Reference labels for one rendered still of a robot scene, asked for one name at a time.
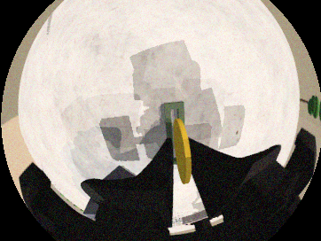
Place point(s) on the gold coin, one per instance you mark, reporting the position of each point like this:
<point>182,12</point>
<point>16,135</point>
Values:
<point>182,149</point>

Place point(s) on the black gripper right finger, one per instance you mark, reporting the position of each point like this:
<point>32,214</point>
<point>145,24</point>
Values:
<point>219,177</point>

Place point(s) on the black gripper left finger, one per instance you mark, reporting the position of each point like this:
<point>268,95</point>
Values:
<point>152,189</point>

